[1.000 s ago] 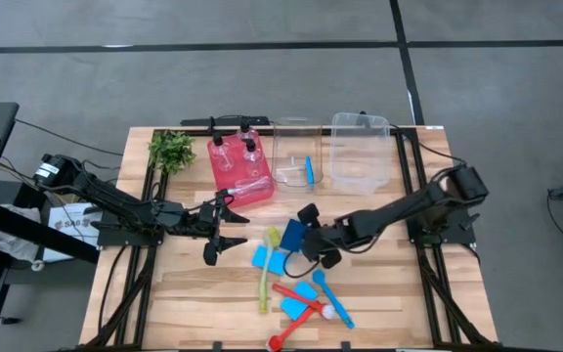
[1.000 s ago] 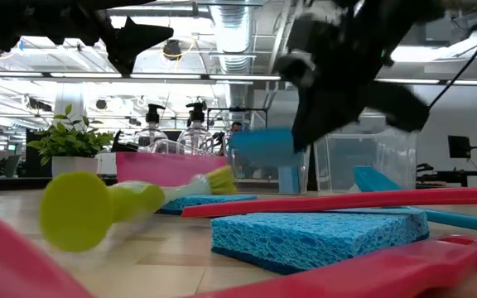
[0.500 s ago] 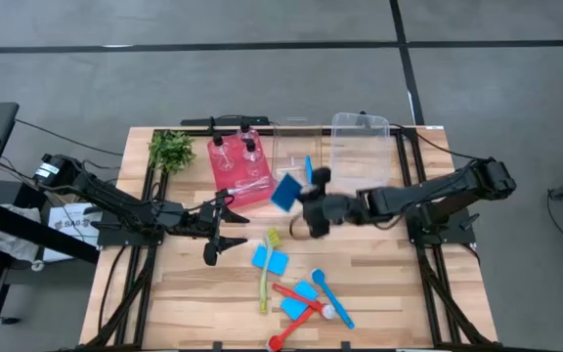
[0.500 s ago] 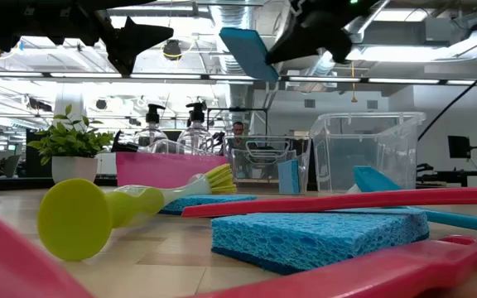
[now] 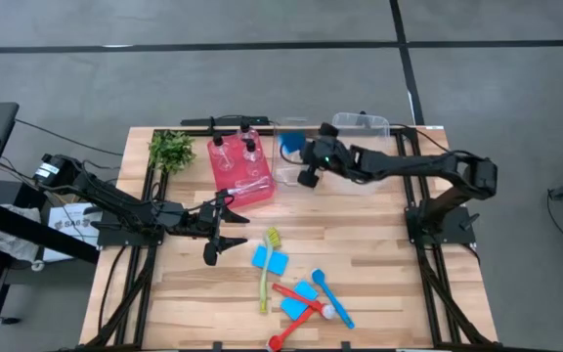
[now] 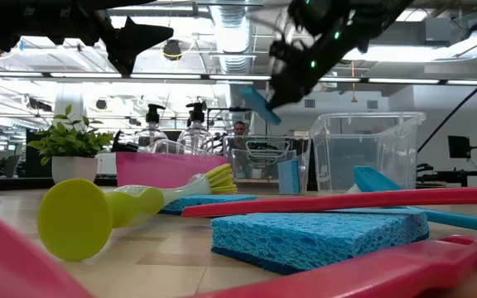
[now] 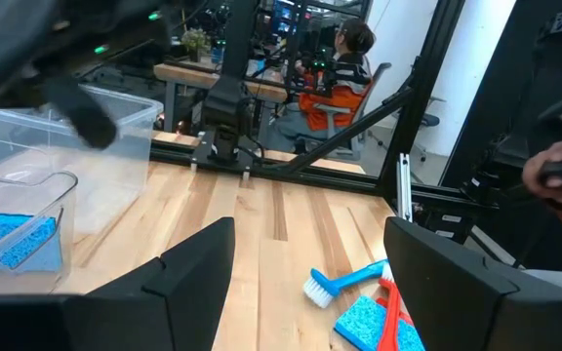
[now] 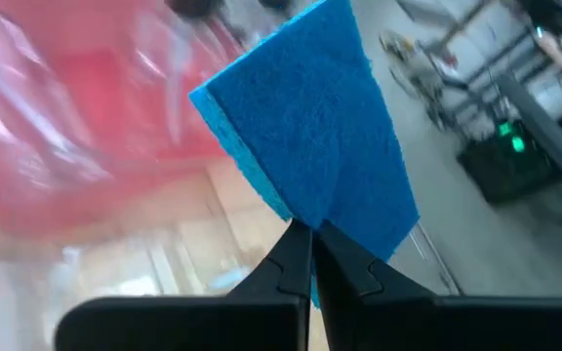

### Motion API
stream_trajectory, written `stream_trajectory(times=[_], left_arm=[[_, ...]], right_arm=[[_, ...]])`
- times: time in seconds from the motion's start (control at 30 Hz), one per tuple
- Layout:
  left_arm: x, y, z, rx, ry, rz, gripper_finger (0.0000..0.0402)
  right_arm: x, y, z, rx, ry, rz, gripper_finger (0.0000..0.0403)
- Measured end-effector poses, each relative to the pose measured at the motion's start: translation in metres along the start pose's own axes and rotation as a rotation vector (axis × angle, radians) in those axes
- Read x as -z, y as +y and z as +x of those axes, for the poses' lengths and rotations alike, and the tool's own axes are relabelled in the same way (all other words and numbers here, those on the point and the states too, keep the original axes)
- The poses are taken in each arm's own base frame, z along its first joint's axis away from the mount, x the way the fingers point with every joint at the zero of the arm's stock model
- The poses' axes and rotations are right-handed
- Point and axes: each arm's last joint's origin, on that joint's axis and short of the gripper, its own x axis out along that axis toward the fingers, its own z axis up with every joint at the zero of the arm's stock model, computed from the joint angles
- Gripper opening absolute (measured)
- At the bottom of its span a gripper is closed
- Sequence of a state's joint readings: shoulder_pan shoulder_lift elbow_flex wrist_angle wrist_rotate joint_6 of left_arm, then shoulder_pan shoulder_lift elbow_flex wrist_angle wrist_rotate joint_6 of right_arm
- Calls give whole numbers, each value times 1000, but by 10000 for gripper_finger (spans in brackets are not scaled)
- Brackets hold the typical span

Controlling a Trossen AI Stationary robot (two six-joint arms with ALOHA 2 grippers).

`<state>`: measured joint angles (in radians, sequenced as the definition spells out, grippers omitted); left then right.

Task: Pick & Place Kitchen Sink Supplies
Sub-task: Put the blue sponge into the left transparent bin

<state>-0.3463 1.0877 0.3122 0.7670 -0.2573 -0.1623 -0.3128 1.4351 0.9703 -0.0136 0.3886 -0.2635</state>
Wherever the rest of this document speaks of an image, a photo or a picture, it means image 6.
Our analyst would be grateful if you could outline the large clear plastic bin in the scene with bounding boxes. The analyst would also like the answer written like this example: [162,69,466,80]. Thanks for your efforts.
[309,111,427,195]

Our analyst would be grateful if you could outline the pink plastic bin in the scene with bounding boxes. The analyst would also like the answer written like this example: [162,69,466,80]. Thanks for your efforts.
[115,151,228,190]

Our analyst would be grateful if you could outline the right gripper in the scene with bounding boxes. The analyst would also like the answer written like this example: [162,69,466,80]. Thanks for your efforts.
[267,24,349,111]

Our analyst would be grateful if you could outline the yellow-green dish brush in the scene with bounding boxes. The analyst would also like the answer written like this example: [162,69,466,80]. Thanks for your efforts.
[37,163,239,262]

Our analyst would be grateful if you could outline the silver ventilation duct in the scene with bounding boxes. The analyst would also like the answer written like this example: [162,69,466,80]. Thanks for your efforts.
[211,3,256,108]

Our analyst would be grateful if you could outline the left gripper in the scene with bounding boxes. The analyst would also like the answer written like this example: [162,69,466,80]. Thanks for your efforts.
[0,0,176,75]

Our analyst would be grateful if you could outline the person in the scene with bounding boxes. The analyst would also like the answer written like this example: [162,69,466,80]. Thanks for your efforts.
[226,120,250,150]

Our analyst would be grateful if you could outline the large red dish brush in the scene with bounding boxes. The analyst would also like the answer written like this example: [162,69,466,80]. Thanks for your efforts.
[0,202,477,298]

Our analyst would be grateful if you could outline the blue sponge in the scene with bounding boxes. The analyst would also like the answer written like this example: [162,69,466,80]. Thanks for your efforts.
[210,208,431,276]
[239,85,283,126]
[277,159,301,195]
[158,194,258,216]

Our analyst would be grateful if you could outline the black monitor on stand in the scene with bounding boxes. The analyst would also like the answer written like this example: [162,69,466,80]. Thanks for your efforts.
[416,135,477,188]

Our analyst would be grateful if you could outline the narrow red brush white bristles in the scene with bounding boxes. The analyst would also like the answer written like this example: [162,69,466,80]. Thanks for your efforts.
[181,186,477,219]

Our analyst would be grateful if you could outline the black slanting cable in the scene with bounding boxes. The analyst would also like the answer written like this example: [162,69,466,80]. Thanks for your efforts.
[417,65,477,154]

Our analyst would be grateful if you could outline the small clear plastic bin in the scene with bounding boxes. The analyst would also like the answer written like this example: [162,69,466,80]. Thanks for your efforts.
[223,135,312,195]

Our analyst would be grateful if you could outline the green plant in white pot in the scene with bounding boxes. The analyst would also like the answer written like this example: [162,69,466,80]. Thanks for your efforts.
[26,104,115,185]

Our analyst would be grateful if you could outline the black background frame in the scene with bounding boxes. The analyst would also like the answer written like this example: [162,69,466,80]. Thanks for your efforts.
[206,106,269,137]

